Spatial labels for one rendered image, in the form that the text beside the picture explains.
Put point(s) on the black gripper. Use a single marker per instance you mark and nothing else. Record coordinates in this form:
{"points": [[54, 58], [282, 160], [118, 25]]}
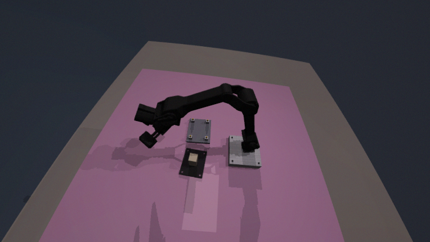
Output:
{"points": [[148, 139]]}

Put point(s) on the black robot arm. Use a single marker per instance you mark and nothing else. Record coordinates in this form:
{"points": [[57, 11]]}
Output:
{"points": [[170, 111]]}

